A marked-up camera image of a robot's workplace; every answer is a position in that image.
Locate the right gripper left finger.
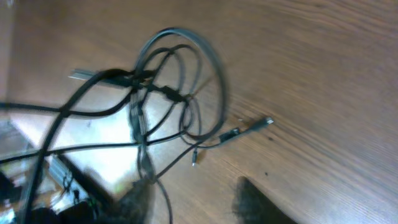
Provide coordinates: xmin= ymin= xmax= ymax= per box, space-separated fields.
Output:
xmin=102 ymin=179 xmax=153 ymax=224

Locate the thin black USB cable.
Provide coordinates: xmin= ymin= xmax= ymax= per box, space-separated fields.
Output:
xmin=0 ymin=43 xmax=203 ymax=224

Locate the black micro USB cable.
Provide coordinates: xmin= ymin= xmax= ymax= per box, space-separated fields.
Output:
xmin=155 ymin=116 xmax=275 ymax=181

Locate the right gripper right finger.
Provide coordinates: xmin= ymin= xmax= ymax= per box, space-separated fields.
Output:
xmin=232 ymin=176 xmax=297 ymax=224

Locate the thick black USB cable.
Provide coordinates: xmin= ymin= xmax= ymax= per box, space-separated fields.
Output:
xmin=18 ymin=27 xmax=228 ymax=224

